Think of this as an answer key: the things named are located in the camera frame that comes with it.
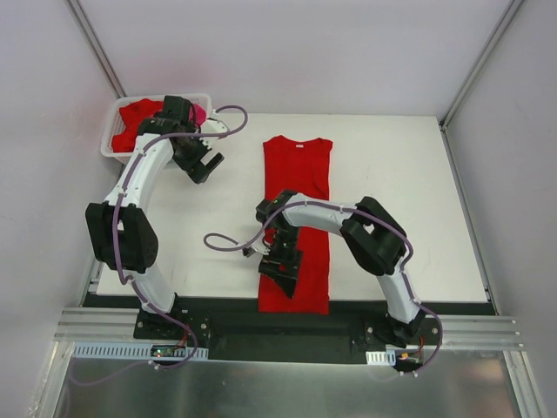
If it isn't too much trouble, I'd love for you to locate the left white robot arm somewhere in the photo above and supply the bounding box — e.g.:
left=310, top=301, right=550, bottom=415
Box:
left=85, top=96, right=224, bottom=339

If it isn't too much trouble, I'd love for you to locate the right aluminium frame post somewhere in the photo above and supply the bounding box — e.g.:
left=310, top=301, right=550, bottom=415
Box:
left=439, top=0, right=527, bottom=132

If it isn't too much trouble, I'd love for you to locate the left aluminium frame post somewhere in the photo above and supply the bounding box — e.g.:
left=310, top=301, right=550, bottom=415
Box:
left=64, top=0, right=127, bottom=98

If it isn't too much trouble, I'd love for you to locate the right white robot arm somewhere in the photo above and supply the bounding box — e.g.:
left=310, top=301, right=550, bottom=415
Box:
left=256, top=190, right=426, bottom=348

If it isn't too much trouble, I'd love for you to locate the purple cable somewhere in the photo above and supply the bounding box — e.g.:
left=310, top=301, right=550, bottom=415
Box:
left=69, top=104, right=249, bottom=387
left=203, top=199, right=444, bottom=382

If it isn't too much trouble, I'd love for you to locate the right white cable duct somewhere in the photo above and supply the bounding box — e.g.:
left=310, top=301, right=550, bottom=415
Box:
left=366, top=350, right=396, bottom=367

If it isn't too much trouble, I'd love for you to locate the aluminium frame post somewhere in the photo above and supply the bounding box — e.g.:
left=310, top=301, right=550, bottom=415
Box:
left=64, top=0, right=127, bottom=98
left=439, top=0, right=527, bottom=132

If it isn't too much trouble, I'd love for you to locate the pink t shirt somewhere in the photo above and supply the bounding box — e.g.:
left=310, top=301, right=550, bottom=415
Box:
left=191, top=104, right=207, bottom=128

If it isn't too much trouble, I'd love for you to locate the red t shirt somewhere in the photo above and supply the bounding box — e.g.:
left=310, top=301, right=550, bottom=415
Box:
left=111, top=98, right=163, bottom=153
left=258, top=136, right=333, bottom=315

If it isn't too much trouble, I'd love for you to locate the white cable duct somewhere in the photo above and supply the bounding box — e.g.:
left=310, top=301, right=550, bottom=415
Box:
left=366, top=350, right=396, bottom=367
left=73, top=342, right=209, bottom=361

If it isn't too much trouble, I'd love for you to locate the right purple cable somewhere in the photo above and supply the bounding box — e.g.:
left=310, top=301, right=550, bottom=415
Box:
left=203, top=199, right=444, bottom=382

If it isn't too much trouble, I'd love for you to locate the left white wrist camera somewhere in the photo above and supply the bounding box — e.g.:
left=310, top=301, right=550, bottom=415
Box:
left=201, top=111, right=230, bottom=138

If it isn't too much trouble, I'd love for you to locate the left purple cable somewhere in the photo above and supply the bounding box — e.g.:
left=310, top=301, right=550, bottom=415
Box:
left=69, top=104, right=249, bottom=387

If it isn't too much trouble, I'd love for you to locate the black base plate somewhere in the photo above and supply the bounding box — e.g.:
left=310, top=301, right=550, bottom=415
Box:
left=82, top=293, right=441, bottom=362

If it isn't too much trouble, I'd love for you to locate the left white cable duct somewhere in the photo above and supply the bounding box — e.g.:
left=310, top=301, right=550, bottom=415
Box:
left=73, top=342, right=209, bottom=361

